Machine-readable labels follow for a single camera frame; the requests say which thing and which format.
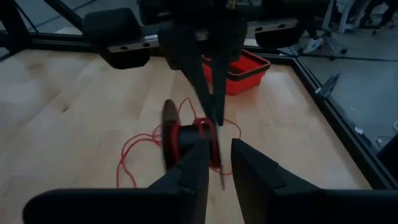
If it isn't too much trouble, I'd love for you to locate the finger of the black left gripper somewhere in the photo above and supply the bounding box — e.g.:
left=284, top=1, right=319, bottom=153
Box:
left=213, top=27, right=305, bottom=125
left=83, top=7, right=216, bottom=121

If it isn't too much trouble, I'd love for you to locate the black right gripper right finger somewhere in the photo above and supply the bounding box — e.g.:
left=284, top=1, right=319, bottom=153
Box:
left=231, top=139, right=398, bottom=224

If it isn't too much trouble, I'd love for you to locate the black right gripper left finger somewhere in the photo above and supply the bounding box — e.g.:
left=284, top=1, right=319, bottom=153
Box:
left=23, top=139, right=210, bottom=224

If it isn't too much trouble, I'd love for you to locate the red cord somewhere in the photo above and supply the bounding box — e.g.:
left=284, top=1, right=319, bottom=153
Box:
left=116, top=97, right=242, bottom=189

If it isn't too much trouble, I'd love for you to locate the black cord spool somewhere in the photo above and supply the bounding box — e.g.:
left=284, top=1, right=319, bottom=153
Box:
left=160, top=98, right=225, bottom=190

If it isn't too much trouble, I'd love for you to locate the red plastic bin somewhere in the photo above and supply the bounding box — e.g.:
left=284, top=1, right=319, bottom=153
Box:
left=201, top=49, right=271, bottom=96

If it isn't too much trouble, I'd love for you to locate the person's foot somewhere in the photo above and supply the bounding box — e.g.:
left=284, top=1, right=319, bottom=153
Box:
left=302, top=36, right=325, bottom=55

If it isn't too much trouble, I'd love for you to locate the grey office chair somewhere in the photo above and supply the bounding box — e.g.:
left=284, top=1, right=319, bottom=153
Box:
left=320, top=0, right=349, bottom=56

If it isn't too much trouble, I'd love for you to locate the black frame clamp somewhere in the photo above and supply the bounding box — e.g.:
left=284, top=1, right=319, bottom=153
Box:
left=314, top=70, right=341, bottom=98

